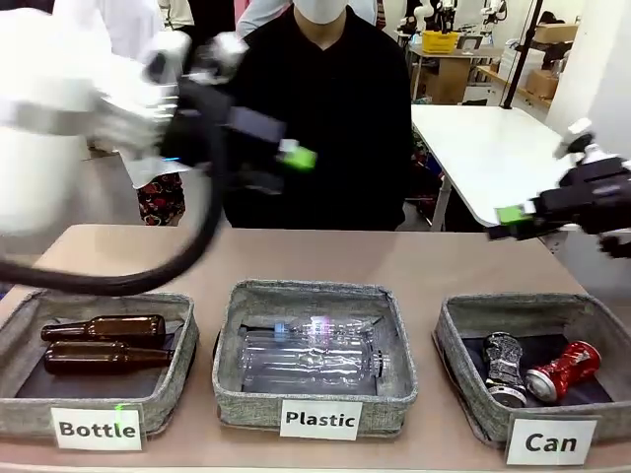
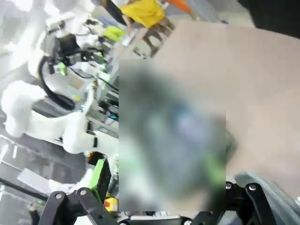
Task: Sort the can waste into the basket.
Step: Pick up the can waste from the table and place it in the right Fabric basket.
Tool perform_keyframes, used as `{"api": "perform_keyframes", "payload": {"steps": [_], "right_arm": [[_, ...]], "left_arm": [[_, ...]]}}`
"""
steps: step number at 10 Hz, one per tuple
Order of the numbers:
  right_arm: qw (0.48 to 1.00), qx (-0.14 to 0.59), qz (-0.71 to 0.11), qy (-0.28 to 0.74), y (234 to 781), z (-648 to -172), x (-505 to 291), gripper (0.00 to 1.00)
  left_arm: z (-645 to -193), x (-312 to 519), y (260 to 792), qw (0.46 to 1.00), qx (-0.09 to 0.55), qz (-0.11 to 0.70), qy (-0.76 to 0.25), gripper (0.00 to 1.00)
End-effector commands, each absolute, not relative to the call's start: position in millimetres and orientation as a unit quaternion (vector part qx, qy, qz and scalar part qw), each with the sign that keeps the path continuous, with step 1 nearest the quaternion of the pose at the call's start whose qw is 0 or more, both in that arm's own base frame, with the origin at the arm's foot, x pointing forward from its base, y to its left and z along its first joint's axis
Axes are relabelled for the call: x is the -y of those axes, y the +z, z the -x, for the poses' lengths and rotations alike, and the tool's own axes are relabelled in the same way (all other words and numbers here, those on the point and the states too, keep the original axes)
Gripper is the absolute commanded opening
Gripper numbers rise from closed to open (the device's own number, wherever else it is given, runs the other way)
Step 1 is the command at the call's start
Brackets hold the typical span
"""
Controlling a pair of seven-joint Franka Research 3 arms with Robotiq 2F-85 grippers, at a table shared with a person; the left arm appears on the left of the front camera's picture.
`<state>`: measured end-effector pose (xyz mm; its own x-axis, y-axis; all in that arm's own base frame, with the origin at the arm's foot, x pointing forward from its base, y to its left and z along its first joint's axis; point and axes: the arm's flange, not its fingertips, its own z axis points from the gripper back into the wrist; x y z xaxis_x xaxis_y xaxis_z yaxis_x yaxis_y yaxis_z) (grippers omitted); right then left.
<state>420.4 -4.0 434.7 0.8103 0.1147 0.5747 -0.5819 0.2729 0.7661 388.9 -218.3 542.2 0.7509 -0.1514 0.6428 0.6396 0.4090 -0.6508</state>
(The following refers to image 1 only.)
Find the crushed red soda can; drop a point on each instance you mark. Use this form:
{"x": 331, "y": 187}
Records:
{"x": 567, "y": 367}

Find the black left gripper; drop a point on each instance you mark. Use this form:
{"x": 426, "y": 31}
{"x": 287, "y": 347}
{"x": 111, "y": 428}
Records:
{"x": 212, "y": 128}

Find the small clear water bottle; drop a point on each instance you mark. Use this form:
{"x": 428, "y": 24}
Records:
{"x": 305, "y": 331}

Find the cardboard box on shelf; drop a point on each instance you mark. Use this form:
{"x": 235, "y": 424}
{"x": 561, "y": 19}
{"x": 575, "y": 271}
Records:
{"x": 556, "y": 33}

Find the white Can label card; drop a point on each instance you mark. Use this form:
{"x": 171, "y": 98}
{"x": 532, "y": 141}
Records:
{"x": 551, "y": 442}

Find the grey fabric basket, Can label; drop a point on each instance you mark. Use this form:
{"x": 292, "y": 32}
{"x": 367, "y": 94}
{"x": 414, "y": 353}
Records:
{"x": 453, "y": 340}

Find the yellow plastic crate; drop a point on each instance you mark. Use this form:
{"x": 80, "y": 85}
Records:
{"x": 440, "y": 42}

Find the white face mask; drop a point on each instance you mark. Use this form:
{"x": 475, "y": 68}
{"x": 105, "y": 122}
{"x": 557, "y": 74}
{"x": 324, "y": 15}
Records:
{"x": 320, "y": 9}

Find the brown glass beer bottle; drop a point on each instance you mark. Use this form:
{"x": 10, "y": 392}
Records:
{"x": 113, "y": 327}
{"x": 98, "y": 357}

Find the colourful floral fabric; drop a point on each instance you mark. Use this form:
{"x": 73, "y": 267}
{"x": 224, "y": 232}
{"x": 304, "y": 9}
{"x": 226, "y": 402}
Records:
{"x": 426, "y": 157}

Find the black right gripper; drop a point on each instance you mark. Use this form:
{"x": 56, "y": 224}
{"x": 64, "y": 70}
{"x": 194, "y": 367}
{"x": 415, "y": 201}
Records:
{"x": 586, "y": 192}

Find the grey fabric basket, Bottle label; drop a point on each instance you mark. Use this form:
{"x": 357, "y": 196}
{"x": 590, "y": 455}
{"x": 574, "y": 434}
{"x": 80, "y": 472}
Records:
{"x": 182, "y": 345}

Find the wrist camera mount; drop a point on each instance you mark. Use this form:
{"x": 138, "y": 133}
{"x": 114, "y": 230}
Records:
{"x": 581, "y": 143}
{"x": 224, "y": 51}

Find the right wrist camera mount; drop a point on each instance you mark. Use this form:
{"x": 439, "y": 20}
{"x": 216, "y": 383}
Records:
{"x": 581, "y": 143}

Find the person in black sweater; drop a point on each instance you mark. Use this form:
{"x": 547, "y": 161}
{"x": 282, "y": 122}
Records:
{"x": 355, "y": 123}

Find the wooden workbench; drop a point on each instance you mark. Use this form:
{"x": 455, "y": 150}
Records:
{"x": 453, "y": 74}

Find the grey fabric basket, Plastic label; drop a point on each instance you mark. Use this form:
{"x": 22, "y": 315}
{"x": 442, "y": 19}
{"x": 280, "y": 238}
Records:
{"x": 394, "y": 340}

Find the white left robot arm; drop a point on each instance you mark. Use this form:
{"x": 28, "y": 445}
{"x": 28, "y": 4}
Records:
{"x": 49, "y": 123}

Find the large clear plastic bottle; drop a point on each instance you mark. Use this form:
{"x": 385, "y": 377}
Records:
{"x": 315, "y": 367}

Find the white Bottle label card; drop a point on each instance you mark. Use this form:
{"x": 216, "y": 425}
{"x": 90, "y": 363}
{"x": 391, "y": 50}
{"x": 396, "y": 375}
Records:
{"x": 97, "y": 428}

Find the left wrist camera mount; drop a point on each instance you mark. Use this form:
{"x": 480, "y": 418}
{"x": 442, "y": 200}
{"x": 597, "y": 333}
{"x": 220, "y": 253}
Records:
{"x": 224, "y": 51}

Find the red floral black skirt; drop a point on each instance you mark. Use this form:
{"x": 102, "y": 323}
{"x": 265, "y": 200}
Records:
{"x": 160, "y": 197}

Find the white background table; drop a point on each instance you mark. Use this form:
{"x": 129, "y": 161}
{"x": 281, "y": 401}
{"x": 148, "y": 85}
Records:
{"x": 493, "y": 153}

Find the white Plastic label card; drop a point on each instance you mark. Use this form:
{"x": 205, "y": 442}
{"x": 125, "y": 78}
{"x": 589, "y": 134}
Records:
{"x": 320, "y": 420}

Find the black Pepsi can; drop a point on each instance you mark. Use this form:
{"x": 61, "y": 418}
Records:
{"x": 504, "y": 364}

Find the black tripod pole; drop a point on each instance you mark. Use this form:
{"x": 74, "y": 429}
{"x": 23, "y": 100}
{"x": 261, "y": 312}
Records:
{"x": 517, "y": 54}

